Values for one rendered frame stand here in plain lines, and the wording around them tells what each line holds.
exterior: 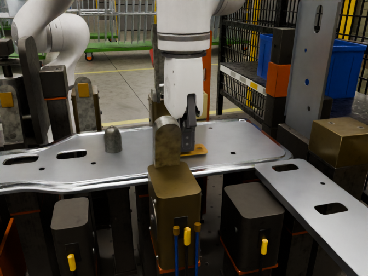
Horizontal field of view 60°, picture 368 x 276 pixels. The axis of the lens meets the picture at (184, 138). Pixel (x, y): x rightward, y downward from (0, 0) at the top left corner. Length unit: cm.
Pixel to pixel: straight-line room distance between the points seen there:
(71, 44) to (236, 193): 79
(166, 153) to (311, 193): 22
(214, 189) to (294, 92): 46
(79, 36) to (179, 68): 68
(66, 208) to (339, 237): 36
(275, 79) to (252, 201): 41
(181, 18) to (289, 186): 30
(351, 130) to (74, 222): 46
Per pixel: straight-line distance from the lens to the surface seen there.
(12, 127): 76
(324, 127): 61
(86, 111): 75
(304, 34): 72
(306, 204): 49
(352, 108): 85
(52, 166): 60
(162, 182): 43
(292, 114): 75
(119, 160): 59
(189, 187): 41
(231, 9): 57
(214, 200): 100
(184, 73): 50
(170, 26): 50
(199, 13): 50
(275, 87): 85
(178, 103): 51
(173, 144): 44
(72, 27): 113
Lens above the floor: 127
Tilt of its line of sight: 24 degrees down
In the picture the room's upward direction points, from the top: straight up
